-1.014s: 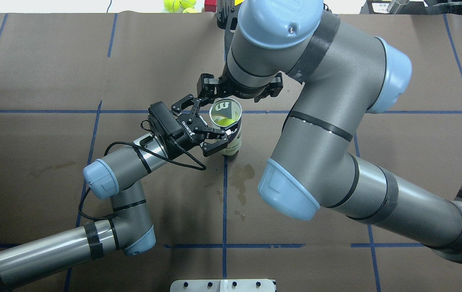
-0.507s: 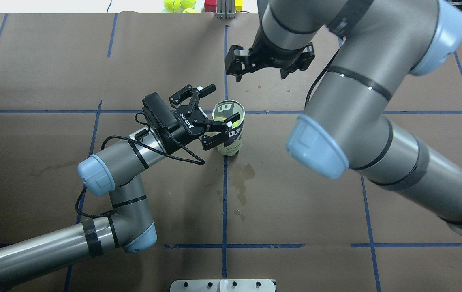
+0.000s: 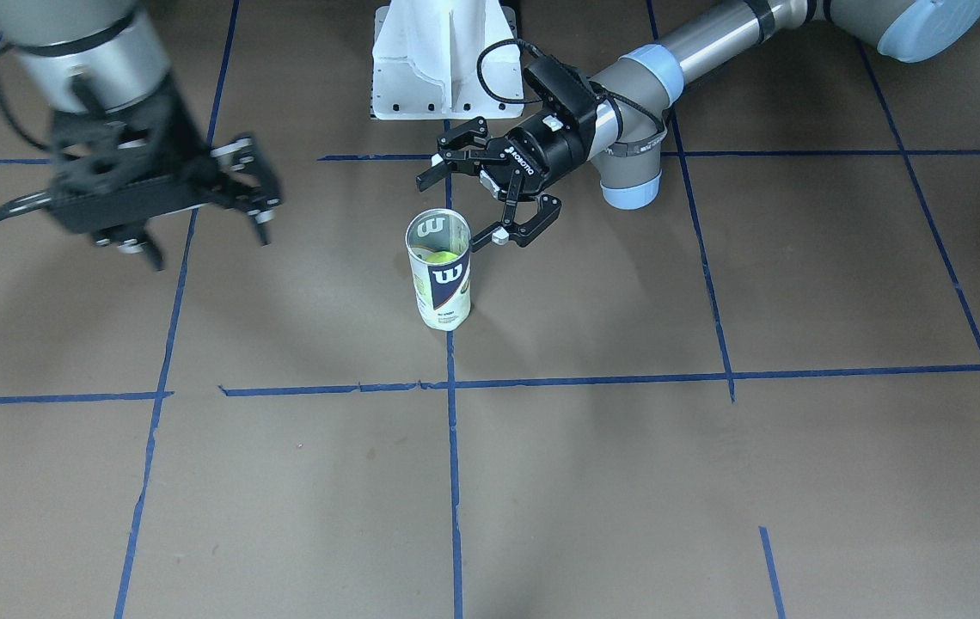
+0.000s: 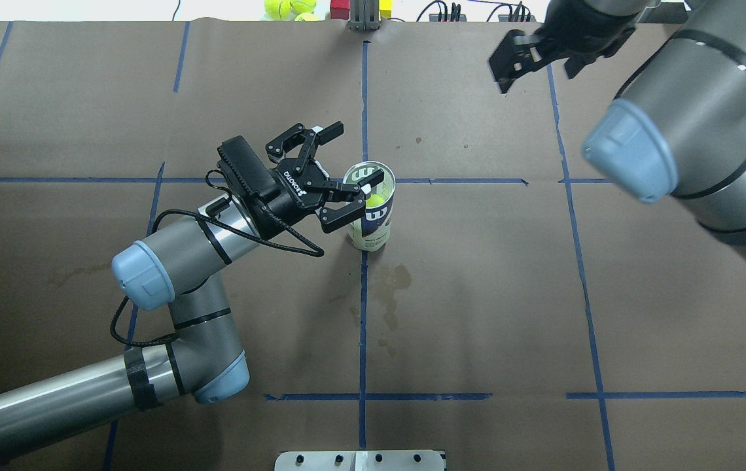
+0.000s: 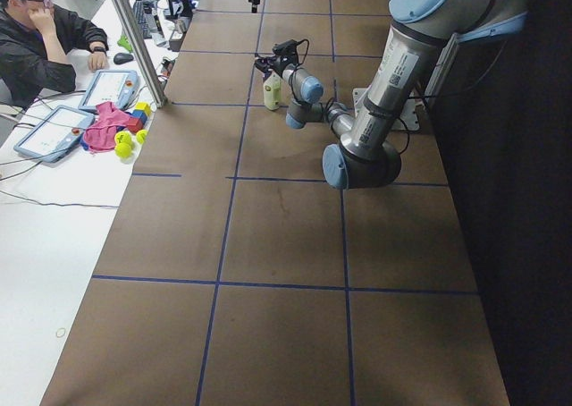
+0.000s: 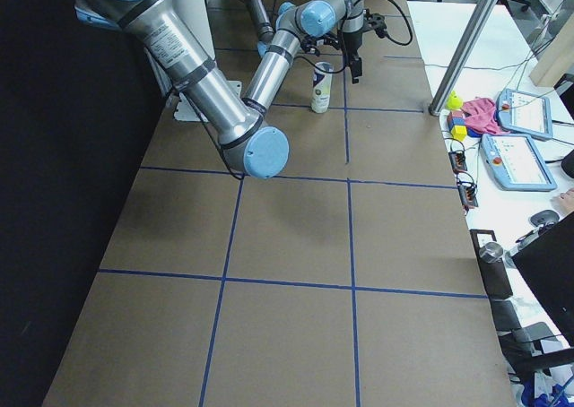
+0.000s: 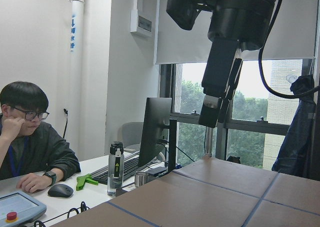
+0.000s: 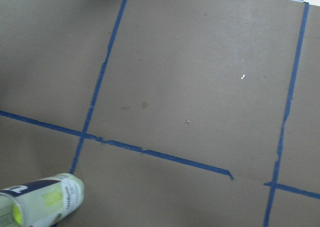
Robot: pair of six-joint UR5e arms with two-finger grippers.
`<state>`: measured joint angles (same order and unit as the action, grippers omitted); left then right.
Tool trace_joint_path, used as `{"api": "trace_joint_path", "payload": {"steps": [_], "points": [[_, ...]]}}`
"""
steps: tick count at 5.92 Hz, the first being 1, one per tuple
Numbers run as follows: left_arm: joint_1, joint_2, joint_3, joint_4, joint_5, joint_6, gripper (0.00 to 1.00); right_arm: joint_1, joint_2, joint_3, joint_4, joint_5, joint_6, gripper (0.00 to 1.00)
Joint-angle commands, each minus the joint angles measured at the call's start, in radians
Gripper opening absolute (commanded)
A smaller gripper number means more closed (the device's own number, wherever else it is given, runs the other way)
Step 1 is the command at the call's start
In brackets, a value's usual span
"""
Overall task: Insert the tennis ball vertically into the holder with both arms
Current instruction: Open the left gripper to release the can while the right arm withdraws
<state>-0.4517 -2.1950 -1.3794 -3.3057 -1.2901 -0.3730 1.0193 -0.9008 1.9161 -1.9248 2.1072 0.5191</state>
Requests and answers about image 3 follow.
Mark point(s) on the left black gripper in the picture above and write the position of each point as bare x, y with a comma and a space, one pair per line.
540, 156

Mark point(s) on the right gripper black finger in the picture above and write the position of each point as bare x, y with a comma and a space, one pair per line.
133, 240
238, 176

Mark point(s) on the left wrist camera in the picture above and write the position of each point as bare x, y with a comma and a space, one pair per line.
564, 92

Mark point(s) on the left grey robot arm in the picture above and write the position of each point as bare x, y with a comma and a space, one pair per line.
616, 119

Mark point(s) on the yellow tennis ball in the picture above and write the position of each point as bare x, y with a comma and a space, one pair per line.
440, 257

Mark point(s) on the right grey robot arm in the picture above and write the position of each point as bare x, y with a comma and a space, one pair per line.
87, 57

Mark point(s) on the white tennis ball can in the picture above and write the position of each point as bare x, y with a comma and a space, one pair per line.
442, 291

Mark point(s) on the white mounting pillar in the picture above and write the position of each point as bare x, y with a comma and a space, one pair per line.
425, 61

